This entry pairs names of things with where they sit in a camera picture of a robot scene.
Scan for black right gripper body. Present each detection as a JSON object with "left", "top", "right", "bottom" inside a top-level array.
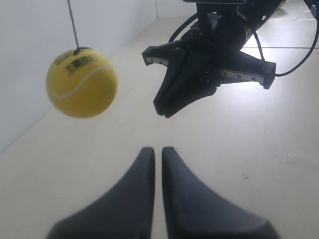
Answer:
[{"left": 142, "top": 0, "right": 276, "bottom": 89}]

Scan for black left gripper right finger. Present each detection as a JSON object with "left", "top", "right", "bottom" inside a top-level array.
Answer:
[{"left": 162, "top": 147, "right": 279, "bottom": 239}]

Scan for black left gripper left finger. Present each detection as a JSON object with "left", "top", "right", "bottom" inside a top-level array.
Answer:
[{"left": 47, "top": 147, "right": 155, "bottom": 239}]

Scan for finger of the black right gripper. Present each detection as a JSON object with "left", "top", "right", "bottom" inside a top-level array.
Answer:
[
  {"left": 161, "top": 49, "right": 221, "bottom": 119},
  {"left": 154, "top": 49, "right": 192, "bottom": 116}
]

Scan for yellow tennis ball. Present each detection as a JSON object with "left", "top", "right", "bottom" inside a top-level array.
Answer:
[{"left": 45, "top": 47, "right": 118, "bottom": 119}]

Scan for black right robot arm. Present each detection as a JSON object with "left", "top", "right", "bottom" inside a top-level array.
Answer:
[{"left": 142, "top": 0, "right": 284, "bottom": 118}]

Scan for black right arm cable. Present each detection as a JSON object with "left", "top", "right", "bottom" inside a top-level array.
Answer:
[{"left": 168, "top": 12, "right": 319, "bottom": 77}]

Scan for black hanging string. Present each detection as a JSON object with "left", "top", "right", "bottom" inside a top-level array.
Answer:
[{"left": 67, "top": 0, "right": 80, "bottom": 49}]

